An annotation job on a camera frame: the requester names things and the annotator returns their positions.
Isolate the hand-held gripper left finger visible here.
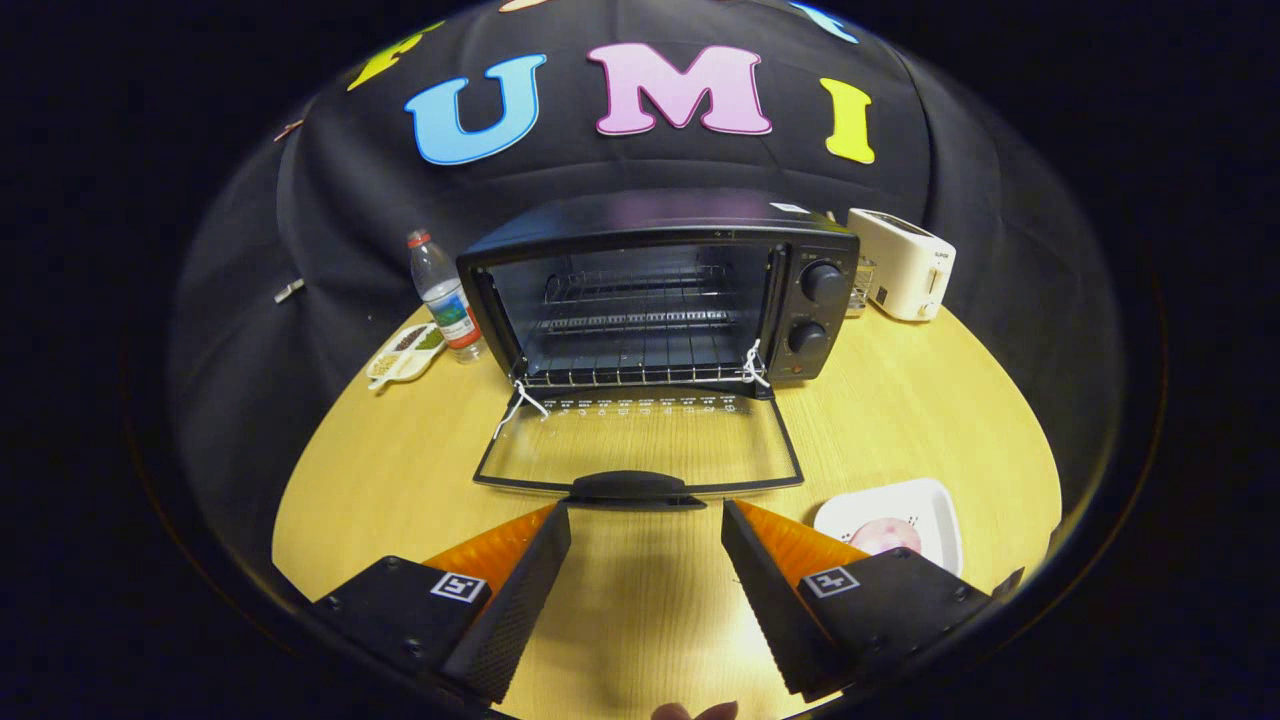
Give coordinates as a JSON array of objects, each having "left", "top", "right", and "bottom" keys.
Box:
[{"left": 312, "top": 503, "right": 573, "bottom": 704}]

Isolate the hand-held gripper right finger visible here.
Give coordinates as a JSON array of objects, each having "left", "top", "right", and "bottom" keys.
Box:
[{"left": 720, "top": 500, "right": 1001, "bottom": 701}]

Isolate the pink round meat slice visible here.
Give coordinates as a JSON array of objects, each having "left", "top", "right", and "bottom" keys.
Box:
[{"left": 845, "top": 517, "right": 923, "bottom": 557}]

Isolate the white square plate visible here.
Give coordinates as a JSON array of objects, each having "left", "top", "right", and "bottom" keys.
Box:
[{"left": 813, "top": 478, "right": 964, "bottom": 578}]

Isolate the black toaster oven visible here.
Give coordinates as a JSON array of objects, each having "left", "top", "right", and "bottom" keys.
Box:
[{"left": 456, "top": 188, "right": 861, "bottom": 511}]

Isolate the white bread toaster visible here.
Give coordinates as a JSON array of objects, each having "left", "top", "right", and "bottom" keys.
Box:
[{"left": 847, "top": 208, "right": 957, "bottom": 322}]

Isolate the white divided snack dish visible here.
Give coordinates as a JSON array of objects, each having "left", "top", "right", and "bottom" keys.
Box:
[{"left": 365, "top": 322, "right": 447, "bottom": 391}]

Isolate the clear plastic water bottle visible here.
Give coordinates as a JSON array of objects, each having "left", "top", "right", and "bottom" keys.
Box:
[{"left": 407, "top": 230, "right": 488, "bottom": 364}]

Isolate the wire oven rack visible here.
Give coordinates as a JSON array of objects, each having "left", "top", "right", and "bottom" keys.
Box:
[{"left": 518, "top": 325, "right": 766, "bottom": 389}]

